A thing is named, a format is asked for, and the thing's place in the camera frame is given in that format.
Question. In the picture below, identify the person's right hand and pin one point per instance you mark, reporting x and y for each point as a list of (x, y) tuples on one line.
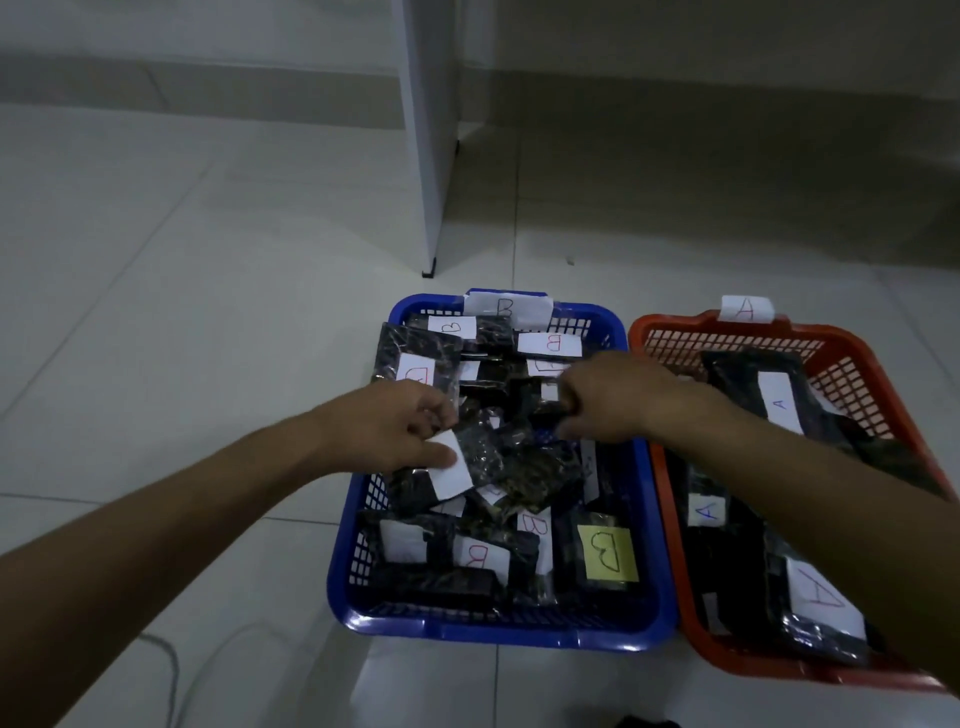
[(630, 397)]

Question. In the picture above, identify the person's left hand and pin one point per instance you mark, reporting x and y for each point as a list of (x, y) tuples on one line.
[(375, 435)]

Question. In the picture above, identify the red plastic basket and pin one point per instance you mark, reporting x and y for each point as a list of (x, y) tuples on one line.
[(675, 324)]

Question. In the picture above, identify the yellow-label B packet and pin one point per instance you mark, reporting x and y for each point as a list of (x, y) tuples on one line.
[(607, 553)]

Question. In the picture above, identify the blue plastic basket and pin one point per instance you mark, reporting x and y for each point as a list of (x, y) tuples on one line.
[(487, 630)]

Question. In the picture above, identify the person's left forearm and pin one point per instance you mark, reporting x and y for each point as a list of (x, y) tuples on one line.
[(150, 540)]

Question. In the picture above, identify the person's right forearm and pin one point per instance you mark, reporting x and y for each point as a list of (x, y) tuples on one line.
[(825, 495)]

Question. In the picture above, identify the person's black trouser leg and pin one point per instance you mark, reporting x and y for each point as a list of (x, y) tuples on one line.
[(645, 723)]

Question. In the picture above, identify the small white paper tag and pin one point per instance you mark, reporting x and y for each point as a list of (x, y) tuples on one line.
[(746, 309)]

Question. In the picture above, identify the large white paper tag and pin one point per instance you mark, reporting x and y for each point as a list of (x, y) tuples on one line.
[(506, 307)]

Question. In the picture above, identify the white desk side panel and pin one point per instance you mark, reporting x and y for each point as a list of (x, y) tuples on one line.
[(431, 112)]

